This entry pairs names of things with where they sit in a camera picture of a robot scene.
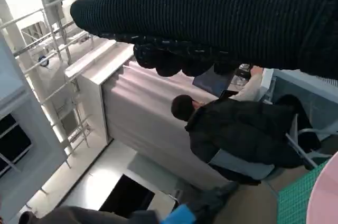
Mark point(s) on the green cutting mat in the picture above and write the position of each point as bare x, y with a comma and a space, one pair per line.
293, 195

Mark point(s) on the person in black jacket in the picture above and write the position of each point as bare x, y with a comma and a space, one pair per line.
237, 129

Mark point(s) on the open laptop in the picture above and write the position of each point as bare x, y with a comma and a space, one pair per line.
211, 84

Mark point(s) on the grey chair with white frame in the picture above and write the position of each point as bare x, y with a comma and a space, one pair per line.
237, 166

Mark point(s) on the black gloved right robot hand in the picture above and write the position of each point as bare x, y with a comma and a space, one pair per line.
211, 12

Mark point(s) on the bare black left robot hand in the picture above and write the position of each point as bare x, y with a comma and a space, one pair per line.
182, 214

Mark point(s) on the grey blue desk partition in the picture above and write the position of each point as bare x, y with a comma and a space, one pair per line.
317, 97

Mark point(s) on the black rectangular panel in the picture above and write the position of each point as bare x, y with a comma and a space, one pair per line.
126, 192

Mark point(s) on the pink bowl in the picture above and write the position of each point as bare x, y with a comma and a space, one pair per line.
327, 197

